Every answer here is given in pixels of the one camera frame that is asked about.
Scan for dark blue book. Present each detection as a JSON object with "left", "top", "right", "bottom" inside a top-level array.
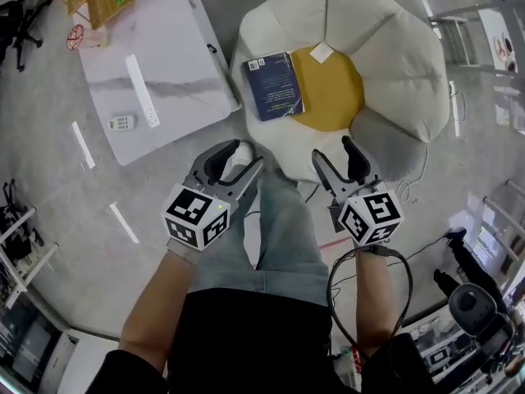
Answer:
[{"left": 240, "top": 50, "right": 306, "bottom": 123}]

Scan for white marble low table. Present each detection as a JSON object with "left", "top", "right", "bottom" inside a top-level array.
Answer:
[{"left": 76, "top": 0, "right": 243, "bottom": 167}]

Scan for white frame chair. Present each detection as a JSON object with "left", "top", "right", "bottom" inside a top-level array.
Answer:
[{"left": 416, "top": 0, "right": 510, "bottom": 70}]

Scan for white frame rack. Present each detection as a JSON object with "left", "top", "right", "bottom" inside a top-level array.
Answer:
[{"left": 0, "top": 177, "right": 60, "bottom": 308}]

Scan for white cable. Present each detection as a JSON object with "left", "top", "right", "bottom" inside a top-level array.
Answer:
[{"left": 396, "top": 143, "right": 430, "bottom": 205}]

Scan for grey wrist strap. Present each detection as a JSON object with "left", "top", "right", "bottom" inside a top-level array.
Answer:
[{"left": 165, "top": 238, "right": 203, "bottom": 266}]

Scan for white remote control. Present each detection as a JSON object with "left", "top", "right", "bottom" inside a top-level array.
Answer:
[{"left": 107, "top": 114, "right": 137, "bottom": 132}]

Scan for white flower-shaped cushion seat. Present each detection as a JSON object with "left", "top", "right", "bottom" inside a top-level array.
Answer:
[{"left": 230, "top": 0, "right": 450, "bottom": 182}]

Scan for black monitor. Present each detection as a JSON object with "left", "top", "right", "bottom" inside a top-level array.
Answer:
[{"left": 0, "top": 312, "right": 63, "bottom": 387}]

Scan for small white side table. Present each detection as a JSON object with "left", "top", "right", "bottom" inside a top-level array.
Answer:
[{"left": 477, "top": 7, "right": 525, "bottom": 78}]

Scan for person's blue jeans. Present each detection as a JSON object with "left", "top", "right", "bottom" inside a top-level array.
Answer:
[{"left": 190, "top": 168, "right": 331, "bottom": 309}]

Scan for person's right forearm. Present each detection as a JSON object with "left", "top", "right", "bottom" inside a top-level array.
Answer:
[{"left": 353, "top": 242, "right": 407, "bottom": 360}]

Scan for black rounded device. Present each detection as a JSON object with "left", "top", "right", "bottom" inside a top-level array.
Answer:
[{"left": 448, "top": 282, "right": 499, "bottom": 337}]

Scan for yellow round seat cushion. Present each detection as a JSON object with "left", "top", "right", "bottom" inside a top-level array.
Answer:
[{"left": 289, "top": 44, "right": 367, "bottom": 133}]

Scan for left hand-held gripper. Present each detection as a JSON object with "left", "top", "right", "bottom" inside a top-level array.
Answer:
[{"left": 160, "top": 138, "right": 265, "bottom": 253}]

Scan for person's left forearm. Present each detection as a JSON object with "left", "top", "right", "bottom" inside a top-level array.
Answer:
[{"left": 117, "top": 249, "right": 199, "bottom": 381}]

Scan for person's black shirt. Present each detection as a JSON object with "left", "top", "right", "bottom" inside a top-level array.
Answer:
[{"left": 84, "top": 287, "right": 438, "bottom": 394}]

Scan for small white card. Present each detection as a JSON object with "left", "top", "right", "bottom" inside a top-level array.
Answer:
[{"left": 308, "top": 41, "right": 335, "bottom": 63}]

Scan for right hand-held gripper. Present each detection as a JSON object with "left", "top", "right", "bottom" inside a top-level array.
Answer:
[{"left": 311, "top": 135, "right": 406, "bottom": 247}]

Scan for black office chair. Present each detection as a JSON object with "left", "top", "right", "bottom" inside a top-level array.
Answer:
[{"left": 0, "top": 0, "right": 45, "bottom": 72}]

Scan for thick black cable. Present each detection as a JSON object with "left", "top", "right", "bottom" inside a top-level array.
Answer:
[{"left": 326, "top": 244, "right": 413, "bottom": 382}]

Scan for person's white shoe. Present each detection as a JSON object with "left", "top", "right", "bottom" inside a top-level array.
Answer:
[{"left": 223, "top": 140, "right": 258, "bottom": 176}]

